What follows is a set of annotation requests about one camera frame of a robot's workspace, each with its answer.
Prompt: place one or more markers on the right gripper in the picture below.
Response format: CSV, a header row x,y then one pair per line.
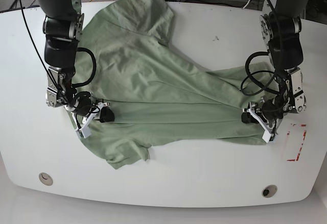
x,y
82,102

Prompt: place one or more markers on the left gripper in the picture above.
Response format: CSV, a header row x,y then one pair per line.
x,y
267,109

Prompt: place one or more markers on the green t-shirt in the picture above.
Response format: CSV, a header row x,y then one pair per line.
x,y
156,95

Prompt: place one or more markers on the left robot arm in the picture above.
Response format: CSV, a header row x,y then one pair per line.
x,y
281,27

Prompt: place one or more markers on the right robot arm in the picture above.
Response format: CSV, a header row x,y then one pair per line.
x,y
62,27

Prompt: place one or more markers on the red tape rectangle marking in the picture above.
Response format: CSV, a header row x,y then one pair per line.
x,y
294,142

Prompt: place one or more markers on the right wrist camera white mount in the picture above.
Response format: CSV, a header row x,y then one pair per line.
x,y
82,128

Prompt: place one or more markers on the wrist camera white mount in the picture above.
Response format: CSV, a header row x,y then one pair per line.
x,y
270,131
82,128

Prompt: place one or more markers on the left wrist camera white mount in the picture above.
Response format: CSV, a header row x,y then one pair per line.
x,y
270,131

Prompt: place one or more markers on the right table cable grommet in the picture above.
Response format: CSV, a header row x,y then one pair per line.
x,y
269,191

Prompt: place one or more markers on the table cable grommet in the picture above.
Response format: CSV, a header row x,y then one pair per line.
x,y
269,191
45,179

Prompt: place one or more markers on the left table cable grommet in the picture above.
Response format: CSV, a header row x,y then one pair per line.
x,y
45,179

